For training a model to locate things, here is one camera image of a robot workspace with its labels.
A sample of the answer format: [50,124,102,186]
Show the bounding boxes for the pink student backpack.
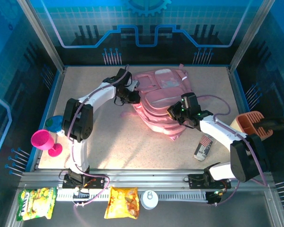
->
[120,67,195,142]

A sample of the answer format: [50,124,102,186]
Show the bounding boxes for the yellow orange chips bag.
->
[103,186,141,220]

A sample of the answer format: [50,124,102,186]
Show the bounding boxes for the green yellow snack bag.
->
[16,186,58,222]

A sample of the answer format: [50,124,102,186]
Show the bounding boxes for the crushed flag print can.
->
[193,134,214,162]

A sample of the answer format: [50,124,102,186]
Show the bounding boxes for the beige orange pen holder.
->
[229,110,274,142]

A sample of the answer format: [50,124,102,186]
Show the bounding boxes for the blue bowl with green spot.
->
[45,115,65,133]

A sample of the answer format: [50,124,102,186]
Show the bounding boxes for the black object in holder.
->
[257,117,284,133]

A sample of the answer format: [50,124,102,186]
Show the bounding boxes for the small black controller box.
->
[72,188,90,201]
[206,190,222,205]

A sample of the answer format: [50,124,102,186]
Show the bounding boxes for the pink plastic goblet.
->
[30,129,63,158]

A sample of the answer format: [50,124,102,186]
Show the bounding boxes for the white round lid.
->
[140,190,159,210]

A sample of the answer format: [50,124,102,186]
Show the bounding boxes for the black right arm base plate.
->
[188,174,231,190]

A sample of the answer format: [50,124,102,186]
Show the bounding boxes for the aluminium rail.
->
[18,169,275,190]

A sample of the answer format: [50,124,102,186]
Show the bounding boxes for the white slotted cable duct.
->
[56,188,208,202]

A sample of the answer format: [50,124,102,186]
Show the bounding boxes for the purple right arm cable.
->
[196,94,269,206]

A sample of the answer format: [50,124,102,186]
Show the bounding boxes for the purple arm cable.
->
[59,64,131,209]
[196,94,269,206]

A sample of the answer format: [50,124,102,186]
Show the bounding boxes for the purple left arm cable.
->
[59,64,131,209]

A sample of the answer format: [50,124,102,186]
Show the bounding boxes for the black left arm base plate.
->
[62,174,109,190]

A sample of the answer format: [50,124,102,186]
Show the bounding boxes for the aluminium frame post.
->
[228,0,277,74]
[16,0,67,74]

